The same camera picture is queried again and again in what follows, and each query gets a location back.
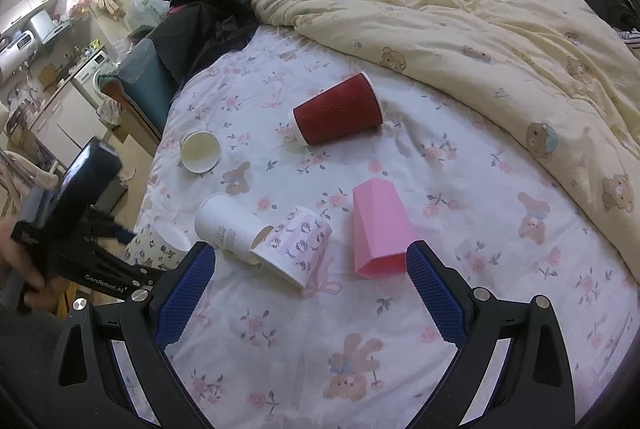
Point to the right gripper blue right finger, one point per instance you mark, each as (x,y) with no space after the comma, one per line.
(470,323)

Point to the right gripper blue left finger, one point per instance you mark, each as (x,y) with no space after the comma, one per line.
(148,326)

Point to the cream bear pattern cup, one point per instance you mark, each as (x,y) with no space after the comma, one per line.
(160,245)

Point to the pink faceted plastic cup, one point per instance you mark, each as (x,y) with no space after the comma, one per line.
(382,230)

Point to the white cup green leaves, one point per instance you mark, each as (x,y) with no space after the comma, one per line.
(223,222)

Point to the small white green cup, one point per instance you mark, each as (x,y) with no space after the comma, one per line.
(199,151)

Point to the white cup pink pattern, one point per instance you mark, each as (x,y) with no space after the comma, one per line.
(294,247)

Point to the dark red paper cup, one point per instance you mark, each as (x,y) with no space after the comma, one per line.
(347,108)

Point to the person's left hand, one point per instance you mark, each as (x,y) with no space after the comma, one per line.
(14,258)

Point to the white kitchen cabinet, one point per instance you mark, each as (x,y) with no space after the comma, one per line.
(66,124)

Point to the white washing machine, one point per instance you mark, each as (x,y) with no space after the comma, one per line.
(86,78)

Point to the teal bed footboard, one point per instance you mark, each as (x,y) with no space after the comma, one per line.
(141,84)

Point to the white water heater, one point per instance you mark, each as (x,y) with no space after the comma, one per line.
(17,53)

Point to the white floral bed sheet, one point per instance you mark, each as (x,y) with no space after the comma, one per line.
(346,352)

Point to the black clothing pile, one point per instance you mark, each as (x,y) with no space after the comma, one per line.
(195,33)

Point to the cream bear print duvet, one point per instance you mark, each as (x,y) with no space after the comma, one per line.
(550,72)

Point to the dark clothes by wall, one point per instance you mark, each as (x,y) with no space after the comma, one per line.
(621,16)

